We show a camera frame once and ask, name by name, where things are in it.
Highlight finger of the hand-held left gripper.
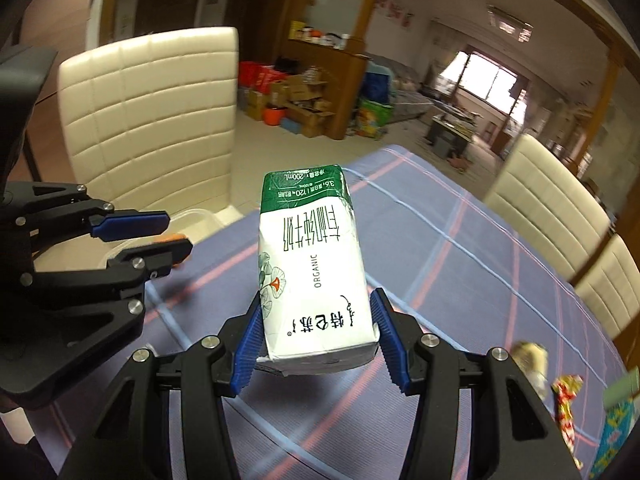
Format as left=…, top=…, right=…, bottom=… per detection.
left=20, top=236, right=195, bottom=317
left=12, top=182, right=171, bottom=253

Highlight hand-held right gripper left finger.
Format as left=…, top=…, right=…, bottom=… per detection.
left=57, top=290, right=266, bottom=480

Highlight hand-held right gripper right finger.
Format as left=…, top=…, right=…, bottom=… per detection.
left=369, top=287, right=583, bottom=480

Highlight clear plastic bin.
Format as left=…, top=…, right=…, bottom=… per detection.
left=32, top=206, right=226, bottom=273

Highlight green white milk carton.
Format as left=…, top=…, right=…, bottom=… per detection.
left=257, top=164, right=381, bottom=376

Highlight grey plaid tablecloth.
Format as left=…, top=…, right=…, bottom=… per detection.
left=145, top=144, right=631, bottom=480

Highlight cream quilted chair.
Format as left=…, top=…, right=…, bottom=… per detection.
left=484, top=134, right=613, bottom=281
left=57, top=26, right=240, bottom=213
left=574, top=234, right=640, bottom=346

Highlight beige crumpled wrapper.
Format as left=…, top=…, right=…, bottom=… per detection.
left=510, top=341, right=551, bottom=401

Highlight red yellow wrapper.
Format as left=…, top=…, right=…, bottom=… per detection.
left=550, top=374, right=586, bottom=466

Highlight red shopping bag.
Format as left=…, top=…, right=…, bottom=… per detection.
left=238, top=61, right=288, bottom=91

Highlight dark coffee table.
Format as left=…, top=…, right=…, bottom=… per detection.
left=425, top=110, right=476, bottom=161

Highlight pile of cardboard boxes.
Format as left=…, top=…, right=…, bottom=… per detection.
left=240, top=72, right=336, bottom=138

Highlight colourful printed bag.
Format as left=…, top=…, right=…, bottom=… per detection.
left=356, top=99, right=393, bottom=138

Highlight green packet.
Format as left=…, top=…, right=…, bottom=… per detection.
left=602, top=367, right=640, bottom=408

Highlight teal patterned packet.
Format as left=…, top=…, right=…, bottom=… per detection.
left=590, top=405, right=633, bottom=478

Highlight grey sofa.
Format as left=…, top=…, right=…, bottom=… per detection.
left=387, top=60, right=431, bottom=123

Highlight wooden cabinet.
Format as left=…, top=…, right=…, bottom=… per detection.
left=287, top=37, right=368, bottom=141

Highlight blue woven bag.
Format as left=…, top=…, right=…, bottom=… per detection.
left=362, top=71, right=391, bottom=108

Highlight row of jars and bottles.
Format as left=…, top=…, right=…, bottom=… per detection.
left=290, top=20, right=351, bottom=48

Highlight patterned curtain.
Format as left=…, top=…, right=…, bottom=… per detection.
left=435, top=55, right=468, bottom=91

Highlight window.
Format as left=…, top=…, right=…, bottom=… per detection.
left=460, top=52, right=518, bottom=111

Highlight pink wall posters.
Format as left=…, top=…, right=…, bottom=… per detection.
left=377, top=0, right=416, bottom=28

